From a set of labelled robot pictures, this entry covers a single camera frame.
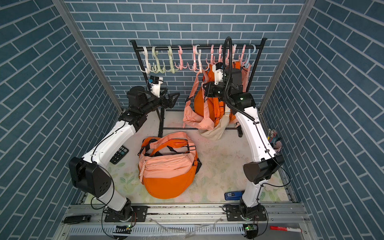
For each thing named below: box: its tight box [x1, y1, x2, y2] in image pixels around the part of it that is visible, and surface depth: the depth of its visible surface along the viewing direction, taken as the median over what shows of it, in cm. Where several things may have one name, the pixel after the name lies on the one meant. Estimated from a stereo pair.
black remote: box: [63, 215, 92, 224], surface depth 72 cm
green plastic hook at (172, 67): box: [163, 45, 180, 74], surface depth 75 cm
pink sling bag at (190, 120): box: [182, 70, 215, 130], surface depth 87 cm
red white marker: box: [269, 225, 302, 233], surface depth 71 cm
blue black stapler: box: [224, 190, 245, 201], surface depth 79 cm
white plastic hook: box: [139, 46, 152, 74], surface depth 74 cm
